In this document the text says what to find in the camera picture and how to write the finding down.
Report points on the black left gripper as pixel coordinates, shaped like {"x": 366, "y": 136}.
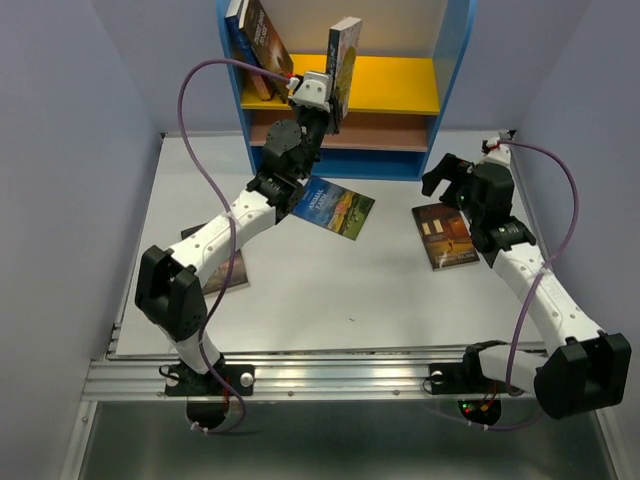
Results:
{"x": 324, "y": 116}

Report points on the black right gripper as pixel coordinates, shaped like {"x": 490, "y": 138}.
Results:
{"x": 446, "y": 169}

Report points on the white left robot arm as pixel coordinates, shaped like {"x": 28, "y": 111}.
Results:
{"x": 169, "y": 284}

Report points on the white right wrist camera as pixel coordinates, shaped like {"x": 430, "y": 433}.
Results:
{"x": 497, "y": 150}

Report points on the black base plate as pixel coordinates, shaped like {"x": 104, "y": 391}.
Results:
{"x": 458, "y": 378}
{"x": 181, "y": 381}

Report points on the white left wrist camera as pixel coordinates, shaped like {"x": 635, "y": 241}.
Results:
{"x": 312, "y": 90}

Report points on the blue bookshelf with coloured shelves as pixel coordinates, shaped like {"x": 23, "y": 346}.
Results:
{"x": 408, "y": 58}

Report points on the dark purple cover book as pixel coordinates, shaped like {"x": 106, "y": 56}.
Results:
{"x": 239, "y": 277}

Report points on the aluminium rail frame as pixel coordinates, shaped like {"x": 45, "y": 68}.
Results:
{"x": 341, "y": 335}

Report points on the Three Days to See book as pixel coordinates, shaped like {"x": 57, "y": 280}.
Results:
{"x": 267, "y": 47}

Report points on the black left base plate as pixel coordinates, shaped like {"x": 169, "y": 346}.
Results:
{"x": 181, "y": 381}

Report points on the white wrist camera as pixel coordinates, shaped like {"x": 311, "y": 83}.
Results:
{"x": 497, "y": 150}
{"x": 312, "y": 90}

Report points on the Kate DiCamillo dark book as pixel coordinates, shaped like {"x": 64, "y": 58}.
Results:
{"x": 445, "y": 236}

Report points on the Jane Eyre blue book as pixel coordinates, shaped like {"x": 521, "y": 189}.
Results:
{"x": 262, "y": 85}

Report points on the Little Women book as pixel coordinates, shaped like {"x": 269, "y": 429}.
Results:
{"x": 343, "y": 42}

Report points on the Animal Farm book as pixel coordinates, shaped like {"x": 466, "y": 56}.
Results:
{"x": 334, "y": 208}

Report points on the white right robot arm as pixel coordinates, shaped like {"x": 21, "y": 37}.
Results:
{"x": 584, "y": 367}

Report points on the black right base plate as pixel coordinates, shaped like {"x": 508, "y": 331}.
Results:
{"x": 458, "y": 378}

